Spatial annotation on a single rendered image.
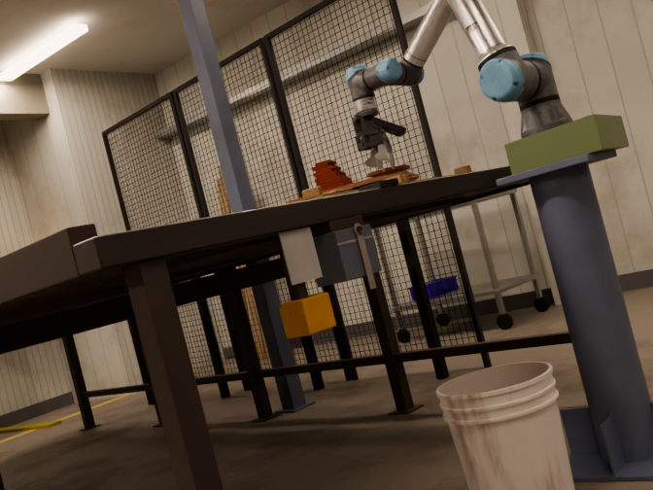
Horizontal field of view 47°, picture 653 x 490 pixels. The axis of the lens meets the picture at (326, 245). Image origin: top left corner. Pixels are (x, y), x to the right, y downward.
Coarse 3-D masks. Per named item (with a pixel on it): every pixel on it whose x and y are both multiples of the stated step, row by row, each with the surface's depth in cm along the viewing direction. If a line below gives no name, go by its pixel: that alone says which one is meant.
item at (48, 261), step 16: (48, 240) 146; (64, 240) 141; (80, 240) 142; (16, 256) 156; (32, 256) 151; (48, 256) 147; (64, 256) 142; (0, 272) 162; (16, 272) 157; (32, 272) 152; (48, 272) 148; (64, 272) 143; (0, 288) 163; (16, 288) 158; (32, 288) 153; (48, 288) 151; (0, 304) 168
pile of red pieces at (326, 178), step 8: (328, 160) 330; (312, 168) 332; (320, 168) 331; (328, 168) 330; (336, 168) 337; (320, 176) 331; (328, 176) 330; (336, 176) 329; (344, 176) 344; (320, 184) 331; (328, 184) 330; (336, 184) 329; (344, 184) 331
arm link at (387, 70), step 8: (376, 64) 239; (384, 64) 236; (392, 64) 237; (400, 64) 244; (368, 72) 241; (376, 72) 238; (384, 72) 237; (392, 72) 236; (400, 72) 239; (368, 80) 241; (376, 80) 240; (384, 80) 238; (392, 80) 238; (400, 80) 244; (368, 88) 244; (376, 88) 244
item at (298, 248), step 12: (300, 228) 172; (288, 240) 169; (300, 240) 172; (312, 240) 174; (288, 252) 168; (300, 252) 171; (312, 252) 174; (288, 264) 167; (300, 264) 170; (312, 264) 173; (300, 276) 169; (312, 276) 172
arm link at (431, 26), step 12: (432, 0) 236; (444, 0) 233; (432, 12) 236; (444, 12) 235; (420, 24) 241; (432, 24) 237; (444, 24) 238; (420, 36) 240; (432, 36) 239; (408, 48) 245; (420, 48) 242; (432, 48) 243; (408, 60) 245; (420, 60) 244; (408, 72) 245; (420, 72) 249; (408, 84) 249
